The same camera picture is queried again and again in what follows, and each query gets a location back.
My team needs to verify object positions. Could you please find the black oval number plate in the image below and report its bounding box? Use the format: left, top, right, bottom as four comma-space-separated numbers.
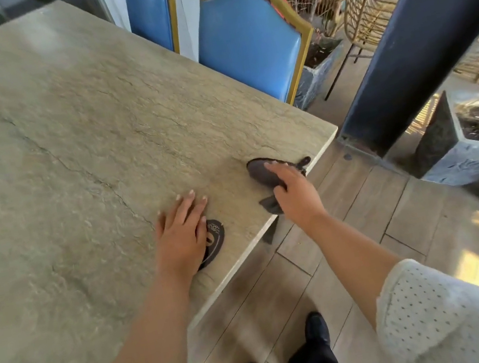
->
189, 217, 232, 271

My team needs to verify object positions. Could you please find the dark grey cloth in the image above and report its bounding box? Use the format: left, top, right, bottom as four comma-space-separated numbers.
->
245, 148, 320, 219

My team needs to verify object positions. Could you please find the person's right forearm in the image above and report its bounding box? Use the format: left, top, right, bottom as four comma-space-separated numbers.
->
302, 201, 413, 338

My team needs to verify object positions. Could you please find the blue padded chair gold frame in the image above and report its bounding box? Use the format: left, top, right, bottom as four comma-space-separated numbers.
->
188, 0, 326, 120
126, 0, 186, 62

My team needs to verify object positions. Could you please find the black pillar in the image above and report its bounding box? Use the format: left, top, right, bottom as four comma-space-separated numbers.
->
318, 0, 479, 164

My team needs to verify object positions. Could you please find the white dotted right sleeve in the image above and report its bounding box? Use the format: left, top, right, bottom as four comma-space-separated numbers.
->
365, 246, 479, 363

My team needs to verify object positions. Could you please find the person's left hand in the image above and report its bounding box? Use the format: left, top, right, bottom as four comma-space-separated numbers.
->
145, 188, 221, 286

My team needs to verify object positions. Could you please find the grey stone table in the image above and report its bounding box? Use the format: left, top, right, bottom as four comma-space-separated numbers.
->
0, 0, 378, 363

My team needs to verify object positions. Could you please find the black right shoe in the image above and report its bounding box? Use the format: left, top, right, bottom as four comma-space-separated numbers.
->
300, 309, 333, 351

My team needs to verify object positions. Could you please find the person's left forearm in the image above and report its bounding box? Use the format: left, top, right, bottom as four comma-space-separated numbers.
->
96, 267, 206, 363

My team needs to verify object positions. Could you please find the grey stone planter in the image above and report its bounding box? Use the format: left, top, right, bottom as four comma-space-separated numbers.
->
404, 85, 479, 194
285, 33, 354, 112

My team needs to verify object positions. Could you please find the person's right hand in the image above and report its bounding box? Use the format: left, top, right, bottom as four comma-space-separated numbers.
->
263, 153, 331, 236

